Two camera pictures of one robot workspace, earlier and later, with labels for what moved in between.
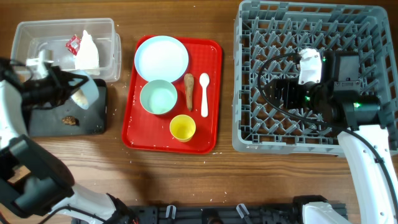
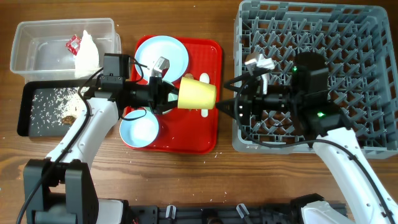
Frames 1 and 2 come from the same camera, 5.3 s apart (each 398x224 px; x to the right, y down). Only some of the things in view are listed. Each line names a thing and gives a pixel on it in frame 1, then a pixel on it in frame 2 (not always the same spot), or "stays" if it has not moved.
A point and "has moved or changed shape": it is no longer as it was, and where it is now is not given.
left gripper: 63,79 → 147,101
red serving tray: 194,125 stays
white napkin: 87,58 stays
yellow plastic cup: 183,127 → 194,94
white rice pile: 81,99 has moved or changed shape
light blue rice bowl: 86,96 → 140,132
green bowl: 158,96 stays
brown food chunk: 71,120 stays
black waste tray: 66,118 stays
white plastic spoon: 204,79 stays
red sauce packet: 73,45 stays
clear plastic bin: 32,37 stays
